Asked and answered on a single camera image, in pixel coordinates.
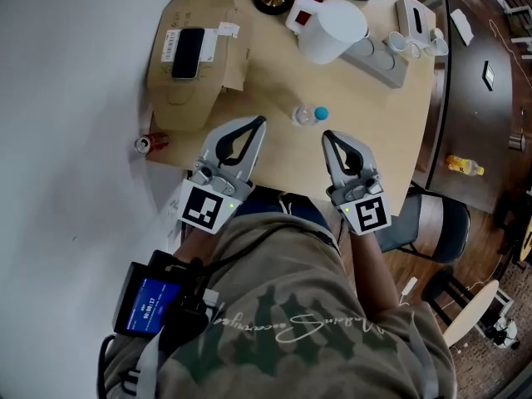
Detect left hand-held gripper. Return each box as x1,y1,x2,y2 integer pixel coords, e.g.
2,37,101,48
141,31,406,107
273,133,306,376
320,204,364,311
177,116,268,236

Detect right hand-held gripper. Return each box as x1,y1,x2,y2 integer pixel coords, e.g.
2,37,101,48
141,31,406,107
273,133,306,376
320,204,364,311
321,130,392,237

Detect clear bottle with blue cap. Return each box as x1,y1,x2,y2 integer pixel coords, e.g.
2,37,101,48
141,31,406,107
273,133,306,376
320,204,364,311
291,105,331,127

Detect person's left forearm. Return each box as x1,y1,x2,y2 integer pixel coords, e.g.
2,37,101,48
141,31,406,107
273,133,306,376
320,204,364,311
172,224,219,268

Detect person's right forearm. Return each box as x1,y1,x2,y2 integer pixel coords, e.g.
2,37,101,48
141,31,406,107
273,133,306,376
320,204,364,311
350,229,413,318

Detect orange juice bottle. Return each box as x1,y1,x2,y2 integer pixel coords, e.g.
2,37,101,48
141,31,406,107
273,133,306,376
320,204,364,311
445,154,485,177

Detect brown cardboard box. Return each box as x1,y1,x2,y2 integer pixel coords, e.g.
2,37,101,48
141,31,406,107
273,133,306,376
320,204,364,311
146,0,253,132

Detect person's blue shorts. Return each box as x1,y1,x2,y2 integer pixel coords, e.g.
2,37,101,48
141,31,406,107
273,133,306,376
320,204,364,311
230,185,334,234

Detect red soda can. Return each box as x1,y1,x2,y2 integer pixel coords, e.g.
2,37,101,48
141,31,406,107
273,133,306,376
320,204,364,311
133,131,171,155

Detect grey tray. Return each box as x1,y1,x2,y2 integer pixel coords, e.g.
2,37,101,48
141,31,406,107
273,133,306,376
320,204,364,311
337,34,411,90

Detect black smartphone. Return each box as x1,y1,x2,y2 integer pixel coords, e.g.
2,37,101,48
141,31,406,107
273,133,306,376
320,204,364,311
170,27,207,81

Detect black padded chair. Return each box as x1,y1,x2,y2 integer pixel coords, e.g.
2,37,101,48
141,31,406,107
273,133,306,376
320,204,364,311
378,188,472,264

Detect white shipping label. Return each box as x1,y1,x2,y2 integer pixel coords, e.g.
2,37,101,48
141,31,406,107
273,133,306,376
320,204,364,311
160,22,240,64

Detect clear glass cup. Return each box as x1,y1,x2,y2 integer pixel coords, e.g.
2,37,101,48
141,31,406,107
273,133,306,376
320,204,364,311
387,31,411,54
426,27,451,57
404,38,426,59

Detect dark wooden table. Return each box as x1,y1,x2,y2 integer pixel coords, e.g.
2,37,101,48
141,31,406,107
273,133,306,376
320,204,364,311
424,0,527,216

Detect white electric kettle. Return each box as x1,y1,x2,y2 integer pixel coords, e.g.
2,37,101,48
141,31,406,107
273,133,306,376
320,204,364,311
285,0,371,66

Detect grey tissue box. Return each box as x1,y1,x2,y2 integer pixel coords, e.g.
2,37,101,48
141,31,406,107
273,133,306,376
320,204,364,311
394,0,434,44

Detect small black framed card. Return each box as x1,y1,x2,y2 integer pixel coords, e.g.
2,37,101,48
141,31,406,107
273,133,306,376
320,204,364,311
481,60,497,91

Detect person's olive printed shirt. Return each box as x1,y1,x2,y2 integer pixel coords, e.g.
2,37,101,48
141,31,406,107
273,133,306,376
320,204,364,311
102,213,459,399

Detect white paper napkin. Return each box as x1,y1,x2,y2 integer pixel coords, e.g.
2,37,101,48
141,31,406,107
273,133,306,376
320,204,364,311
449,8,475,46

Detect black device with blue screen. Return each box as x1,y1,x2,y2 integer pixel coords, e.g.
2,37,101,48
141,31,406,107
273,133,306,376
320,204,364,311
112,249,209,337

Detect white round side table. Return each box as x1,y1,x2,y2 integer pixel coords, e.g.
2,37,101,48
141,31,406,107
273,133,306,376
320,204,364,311
441,279,500,349

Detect grey shoulder strap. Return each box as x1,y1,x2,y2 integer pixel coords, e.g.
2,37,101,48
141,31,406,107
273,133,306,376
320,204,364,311
122,333,170,399

